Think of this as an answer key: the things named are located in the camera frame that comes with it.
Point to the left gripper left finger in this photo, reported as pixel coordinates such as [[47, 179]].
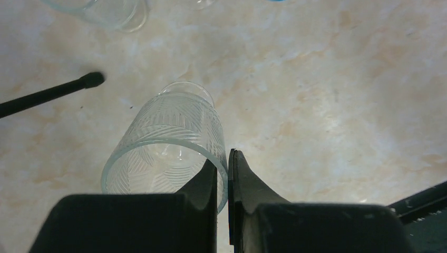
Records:
[[184, 221]]

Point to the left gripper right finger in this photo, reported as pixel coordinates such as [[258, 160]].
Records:
[[260, 220]]

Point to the patterned clear glass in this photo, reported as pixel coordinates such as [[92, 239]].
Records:
[[167, 144]]

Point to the short clear glass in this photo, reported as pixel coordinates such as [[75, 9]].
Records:
[[119, 15]]

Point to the tall clear wine glass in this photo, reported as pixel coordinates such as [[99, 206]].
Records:
[[197, 4]]

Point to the black perforated music stand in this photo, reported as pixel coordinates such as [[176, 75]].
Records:
[[17, 105]]

